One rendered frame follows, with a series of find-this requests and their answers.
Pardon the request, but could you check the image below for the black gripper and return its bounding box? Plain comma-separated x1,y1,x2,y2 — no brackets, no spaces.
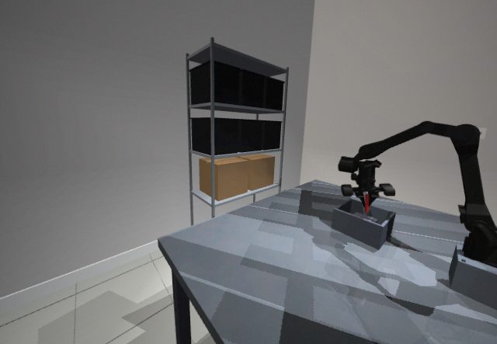
341,174,395,207

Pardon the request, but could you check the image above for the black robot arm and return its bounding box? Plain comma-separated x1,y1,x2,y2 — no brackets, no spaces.
339,121,497,268

